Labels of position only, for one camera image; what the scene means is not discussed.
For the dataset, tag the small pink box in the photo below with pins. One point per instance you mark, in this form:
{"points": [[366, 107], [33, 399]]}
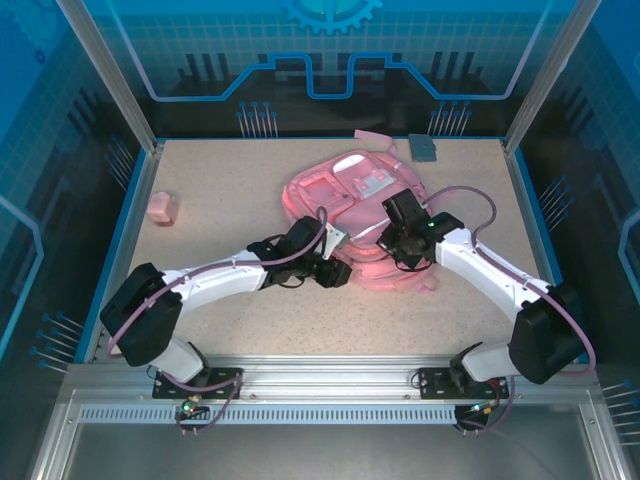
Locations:
{"points": [[162, 209]]}

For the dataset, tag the blue table edge strip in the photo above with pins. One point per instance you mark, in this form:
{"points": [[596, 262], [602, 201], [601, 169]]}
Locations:
{"points": [[120, 240], [542, 240]]}

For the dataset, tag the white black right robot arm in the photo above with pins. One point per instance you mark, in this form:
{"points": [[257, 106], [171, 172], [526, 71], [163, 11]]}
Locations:
{"points": [[475, 265]]}

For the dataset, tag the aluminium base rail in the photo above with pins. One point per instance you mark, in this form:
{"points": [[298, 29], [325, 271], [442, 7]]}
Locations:
{"points": [[325, 375]]}

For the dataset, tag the small connector with green light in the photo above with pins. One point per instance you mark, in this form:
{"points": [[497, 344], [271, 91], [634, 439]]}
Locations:
{"points": [[189, 406]]}

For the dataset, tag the small connector with orange plug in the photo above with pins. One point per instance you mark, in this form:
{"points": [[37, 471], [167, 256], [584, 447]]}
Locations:
{"points": [[484, 409]]}

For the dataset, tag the aluminium frame post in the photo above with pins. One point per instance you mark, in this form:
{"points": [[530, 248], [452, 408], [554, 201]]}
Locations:
{"points": [[125, 85], [537, 85]]}

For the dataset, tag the pink student backpack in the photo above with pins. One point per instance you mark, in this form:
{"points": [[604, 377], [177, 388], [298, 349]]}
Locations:
{"points": [[360, 220]]}

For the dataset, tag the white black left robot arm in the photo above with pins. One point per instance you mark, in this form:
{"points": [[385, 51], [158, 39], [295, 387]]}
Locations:
{"points": [[220, 280]]}

